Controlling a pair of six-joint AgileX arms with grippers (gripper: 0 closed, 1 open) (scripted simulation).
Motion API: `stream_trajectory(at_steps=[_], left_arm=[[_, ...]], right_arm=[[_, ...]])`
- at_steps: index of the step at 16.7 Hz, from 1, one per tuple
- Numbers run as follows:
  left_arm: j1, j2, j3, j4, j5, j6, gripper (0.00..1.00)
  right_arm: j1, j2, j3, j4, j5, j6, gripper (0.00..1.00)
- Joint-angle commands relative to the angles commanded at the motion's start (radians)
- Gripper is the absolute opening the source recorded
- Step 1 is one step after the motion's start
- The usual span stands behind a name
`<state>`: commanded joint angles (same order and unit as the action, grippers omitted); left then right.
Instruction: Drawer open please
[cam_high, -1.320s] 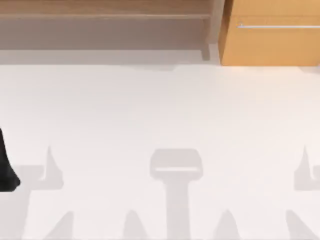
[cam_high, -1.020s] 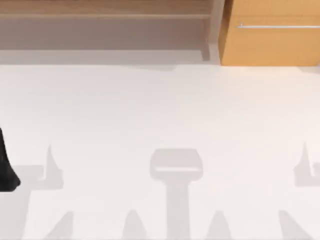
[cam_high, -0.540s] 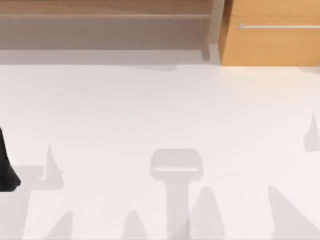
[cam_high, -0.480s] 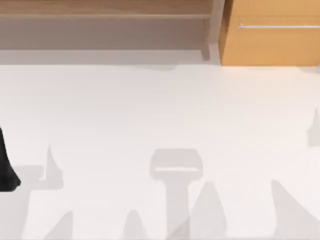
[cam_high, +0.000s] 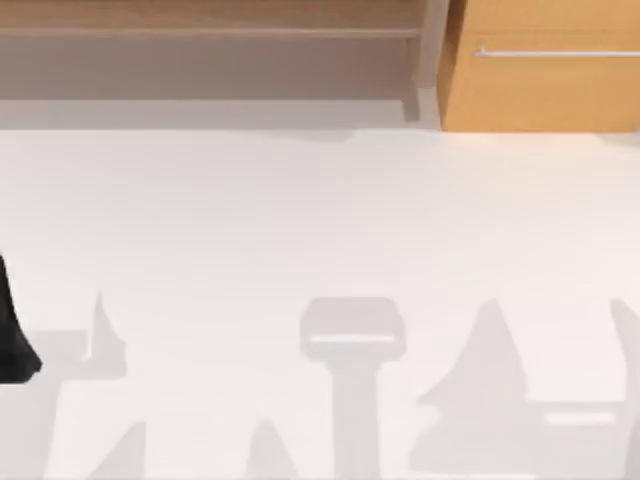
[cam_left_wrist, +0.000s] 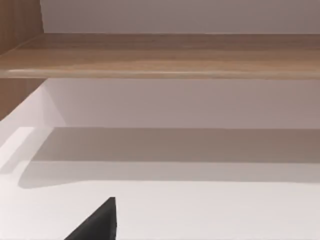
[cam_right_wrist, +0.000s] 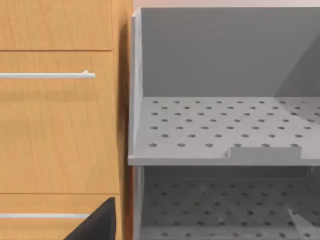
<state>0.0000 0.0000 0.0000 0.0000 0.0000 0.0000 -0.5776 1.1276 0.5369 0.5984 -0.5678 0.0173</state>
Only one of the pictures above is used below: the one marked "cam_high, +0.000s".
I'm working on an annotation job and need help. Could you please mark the open wooden shelf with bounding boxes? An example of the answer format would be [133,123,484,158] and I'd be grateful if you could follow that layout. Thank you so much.
[0,0,452,122]

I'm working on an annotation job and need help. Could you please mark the long metal handle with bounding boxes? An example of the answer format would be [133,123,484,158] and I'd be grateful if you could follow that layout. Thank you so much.
[474,45,640,58]

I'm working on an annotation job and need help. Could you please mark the wooden cupboard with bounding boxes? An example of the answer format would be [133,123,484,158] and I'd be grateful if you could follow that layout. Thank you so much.
[435,0,640,133]

